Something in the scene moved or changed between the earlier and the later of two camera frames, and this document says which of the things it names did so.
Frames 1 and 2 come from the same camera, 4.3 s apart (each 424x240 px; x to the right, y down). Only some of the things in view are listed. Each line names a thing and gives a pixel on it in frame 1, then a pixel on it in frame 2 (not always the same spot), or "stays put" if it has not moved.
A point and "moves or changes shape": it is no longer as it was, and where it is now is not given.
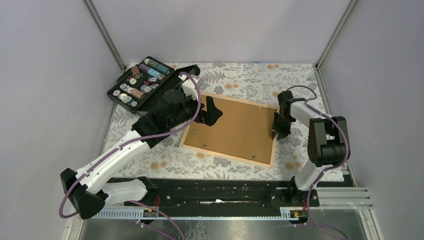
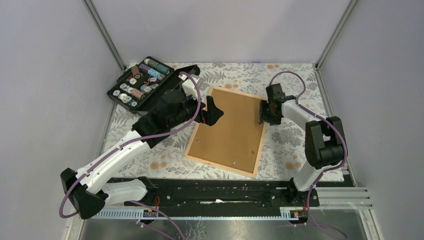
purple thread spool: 144,68 stays put
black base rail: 180,192 stays put
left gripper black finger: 212,113 stays put
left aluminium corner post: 92,9 stays put
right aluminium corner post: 337,32 stays put
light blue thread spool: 152,72 stays put
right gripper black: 282,132 -> 263,116
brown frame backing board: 244,130 moves or changes shape
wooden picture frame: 243,132 moves or changes shape
